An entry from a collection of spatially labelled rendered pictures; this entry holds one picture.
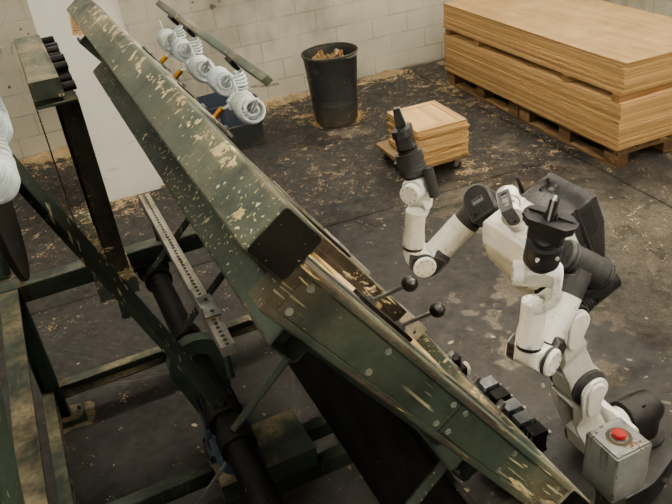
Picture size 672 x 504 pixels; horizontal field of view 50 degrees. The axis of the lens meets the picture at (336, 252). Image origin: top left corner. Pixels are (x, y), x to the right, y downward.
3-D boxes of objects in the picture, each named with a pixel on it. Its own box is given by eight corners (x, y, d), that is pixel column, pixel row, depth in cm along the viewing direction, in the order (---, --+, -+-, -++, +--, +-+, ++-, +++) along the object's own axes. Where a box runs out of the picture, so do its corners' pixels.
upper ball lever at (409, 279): (371, 314, 162) (422, 291, 156) (362, 306, 159) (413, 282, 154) (370, 301, 164) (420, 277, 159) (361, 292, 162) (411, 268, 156)
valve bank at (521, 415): (563, 479, 225) (568, 424, 213) (526, 498, 221) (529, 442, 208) (472, 386, 265) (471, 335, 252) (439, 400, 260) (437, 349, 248)
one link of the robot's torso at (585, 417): (590, 420, 290) (572, 341, 262) (626, 452, 274) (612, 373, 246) (559, 441, 287) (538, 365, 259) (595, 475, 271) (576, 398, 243)
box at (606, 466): (645, 489, 198) (653, 442, 188) (611, 506, 194) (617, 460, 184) (613, 460, 207) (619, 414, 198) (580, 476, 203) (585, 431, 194)
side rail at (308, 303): (544, 519, 182) (574, 488, 181) (258, 310, 115) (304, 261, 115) (529, 502, 186) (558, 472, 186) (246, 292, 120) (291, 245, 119)
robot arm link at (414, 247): (401, 210, 234) (398, 260, 244) (407, 225, 225) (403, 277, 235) (433, 209, 235) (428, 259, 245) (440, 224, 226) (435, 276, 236)
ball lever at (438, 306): (400, 338, 169) (449, 317, 163) (391, 331, 167) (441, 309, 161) (399, 325, 171) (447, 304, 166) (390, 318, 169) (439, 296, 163)
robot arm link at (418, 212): (417, 170, 229) (414, 207, 236) (404, 180, 222) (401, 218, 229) (436, 175, 226) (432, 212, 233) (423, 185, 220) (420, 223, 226)
